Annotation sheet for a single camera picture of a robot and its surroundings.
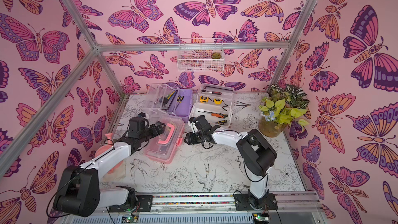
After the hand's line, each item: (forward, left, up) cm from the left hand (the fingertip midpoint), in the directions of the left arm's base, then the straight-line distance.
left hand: (162, 126), depth 90 cm
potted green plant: (+4, -66, +14) cm, 68 cm away
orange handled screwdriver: (+14, -36, -8) cm, 40 cm away
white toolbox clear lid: (+27, -39, 0) cm, 48 cm away
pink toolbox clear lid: (-11, -1, -5) cm, 12 cm away
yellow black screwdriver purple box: (+30, -6, -9) cm, 32 cm away
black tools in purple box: (+21, +2, -1) cm, 21 cm away
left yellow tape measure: (+23, -24, -2) cm, 33 cm away
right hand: (-5, -15, -5) cm, 17 cm away
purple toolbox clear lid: (+26, +9, +1) cm, 27 cm away
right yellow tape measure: (+20, -33, -1) cm, 39 cm away
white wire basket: (+37, -22, +24) cm, 49 cm away
